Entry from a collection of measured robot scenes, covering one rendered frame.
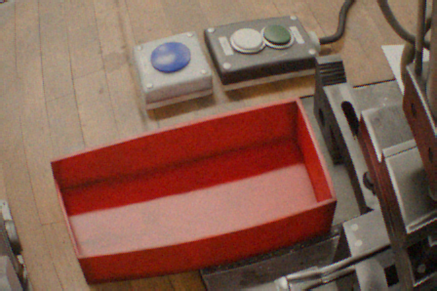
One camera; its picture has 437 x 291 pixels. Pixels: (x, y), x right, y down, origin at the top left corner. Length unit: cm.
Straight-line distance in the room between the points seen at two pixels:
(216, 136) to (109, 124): 12
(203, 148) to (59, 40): 25
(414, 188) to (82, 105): 50
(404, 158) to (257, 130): 34
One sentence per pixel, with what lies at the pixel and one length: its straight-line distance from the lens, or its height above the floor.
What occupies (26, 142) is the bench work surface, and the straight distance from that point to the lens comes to 110.
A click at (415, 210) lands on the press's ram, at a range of 72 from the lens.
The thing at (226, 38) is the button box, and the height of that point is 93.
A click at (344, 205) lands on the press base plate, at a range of 105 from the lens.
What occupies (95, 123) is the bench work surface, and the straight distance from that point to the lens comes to 110.
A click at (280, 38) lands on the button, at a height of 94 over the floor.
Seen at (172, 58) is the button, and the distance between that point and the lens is 110.
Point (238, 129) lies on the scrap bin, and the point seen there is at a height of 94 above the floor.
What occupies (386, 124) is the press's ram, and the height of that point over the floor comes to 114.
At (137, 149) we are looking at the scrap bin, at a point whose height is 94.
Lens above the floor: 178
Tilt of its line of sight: 55 degrees down
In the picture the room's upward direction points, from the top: straight up
